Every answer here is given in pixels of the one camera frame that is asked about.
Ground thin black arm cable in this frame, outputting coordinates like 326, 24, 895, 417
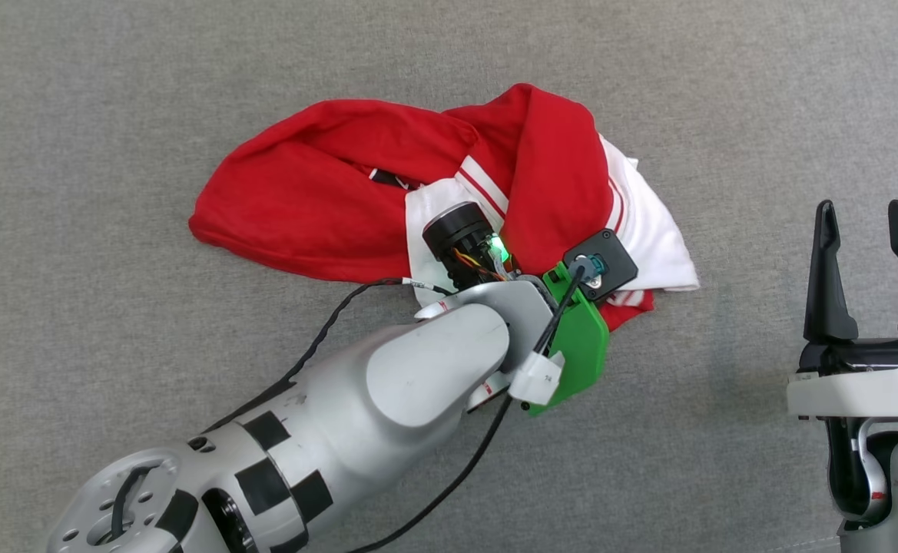
204, 277, 453, 432

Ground red white basketball jersey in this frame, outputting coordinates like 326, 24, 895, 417
189, 83, 701, 332

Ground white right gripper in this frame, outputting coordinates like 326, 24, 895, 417
787, 200, 898, 421

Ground thick black camera cable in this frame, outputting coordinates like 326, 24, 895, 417
347, 257, 599, 553

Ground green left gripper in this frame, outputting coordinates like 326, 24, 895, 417
422, 200, 611, 418

